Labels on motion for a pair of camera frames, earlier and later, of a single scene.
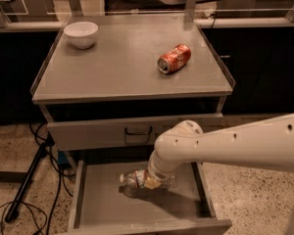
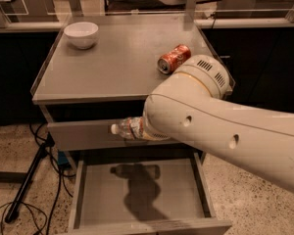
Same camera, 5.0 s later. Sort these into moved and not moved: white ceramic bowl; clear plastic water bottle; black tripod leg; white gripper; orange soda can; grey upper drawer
Moved: white gripper; clear plastic water bottle
Not moved: orange soda can; white ceramic bowl; grey upper drawer; black tripod leg
